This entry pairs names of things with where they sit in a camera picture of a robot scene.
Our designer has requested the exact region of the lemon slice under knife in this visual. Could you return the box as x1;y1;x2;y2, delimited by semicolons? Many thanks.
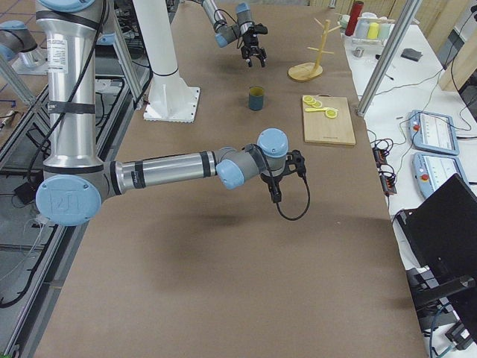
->
325;107;338;119

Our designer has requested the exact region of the wooden cutting board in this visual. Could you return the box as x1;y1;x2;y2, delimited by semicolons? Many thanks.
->
302;95;356;145

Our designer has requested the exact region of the black laptop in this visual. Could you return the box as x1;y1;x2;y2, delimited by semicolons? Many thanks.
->
397;174;476;339

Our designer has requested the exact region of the wooden cup storage rack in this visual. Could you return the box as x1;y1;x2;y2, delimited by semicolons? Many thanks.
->
288;18;340;83

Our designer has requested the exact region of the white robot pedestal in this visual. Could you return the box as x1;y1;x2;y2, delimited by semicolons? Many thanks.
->
133;0;200;123

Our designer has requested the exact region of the yellow cup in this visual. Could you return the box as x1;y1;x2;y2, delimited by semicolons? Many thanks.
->
367;22;379;40

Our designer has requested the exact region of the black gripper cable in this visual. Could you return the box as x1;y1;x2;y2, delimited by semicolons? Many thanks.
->
253;145;312;222

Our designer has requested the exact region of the dark blue mug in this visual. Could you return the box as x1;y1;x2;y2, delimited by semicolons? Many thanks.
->
248;86;265;111

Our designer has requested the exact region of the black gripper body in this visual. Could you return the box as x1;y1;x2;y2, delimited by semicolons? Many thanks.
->
260;173;283;189
241;35;262;60

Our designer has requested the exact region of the small steel cup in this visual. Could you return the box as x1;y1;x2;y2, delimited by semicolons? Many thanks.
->
353;47;364;58

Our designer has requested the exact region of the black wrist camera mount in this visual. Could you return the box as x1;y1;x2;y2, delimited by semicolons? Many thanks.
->
282;150;306;179

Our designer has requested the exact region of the blue teach pendant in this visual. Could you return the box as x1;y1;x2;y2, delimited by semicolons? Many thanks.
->
408;110;460;156
412;152;467;198

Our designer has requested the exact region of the blue teach pendant far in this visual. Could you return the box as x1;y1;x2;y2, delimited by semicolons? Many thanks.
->
408;110;460;156

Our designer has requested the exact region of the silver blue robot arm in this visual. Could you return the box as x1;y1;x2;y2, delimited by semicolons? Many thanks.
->
199;1;268;67
36;1;291;226

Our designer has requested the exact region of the yellow plastic knife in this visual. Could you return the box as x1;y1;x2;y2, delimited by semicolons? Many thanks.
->
305;107;337;113

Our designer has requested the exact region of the aluminium frame post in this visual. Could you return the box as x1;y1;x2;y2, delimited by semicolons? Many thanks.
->
356;0;422;117

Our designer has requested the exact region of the red thermos bottle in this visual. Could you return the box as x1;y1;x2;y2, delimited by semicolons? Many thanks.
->
344;1;364;37

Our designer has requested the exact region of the blue teach pendant near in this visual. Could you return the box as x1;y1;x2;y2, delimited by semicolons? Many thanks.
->
412;152;467;198

